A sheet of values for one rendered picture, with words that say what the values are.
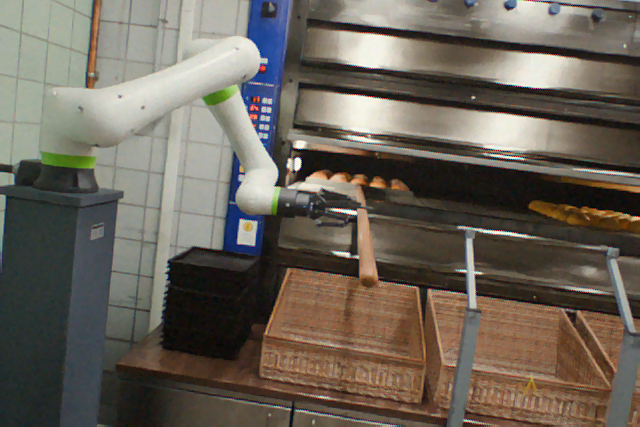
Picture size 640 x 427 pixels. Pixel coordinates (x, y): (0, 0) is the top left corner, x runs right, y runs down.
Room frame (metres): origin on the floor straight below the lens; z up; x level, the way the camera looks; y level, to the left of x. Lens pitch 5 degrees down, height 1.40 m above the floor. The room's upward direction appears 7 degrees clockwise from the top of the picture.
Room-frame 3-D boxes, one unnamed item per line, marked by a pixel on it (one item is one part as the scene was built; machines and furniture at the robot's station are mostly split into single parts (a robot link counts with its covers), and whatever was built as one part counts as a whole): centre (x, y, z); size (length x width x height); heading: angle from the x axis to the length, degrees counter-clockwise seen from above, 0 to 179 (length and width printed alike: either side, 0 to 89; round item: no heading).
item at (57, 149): (1.27, 0.62, 1.36); 0.16 x 0.13 x 0.19; 48
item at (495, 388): (1.85, -0.76, 0.72); 0.56 x 0.49 x 0.28; 87
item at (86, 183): (1.28, 0.68, 1.23); 0.26 x 0.15 x 0.06; 84
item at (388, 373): (1.89, -0.17, 0.72); 0.56 x 0.49 x 0.28; 85
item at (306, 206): (1.63, 0.02, 1.19); 0.09 x 0.07 x 0.08; 87
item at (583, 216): (2.52, -1.37, 1.21); 0.61 x 0.48 x 0.06; 176
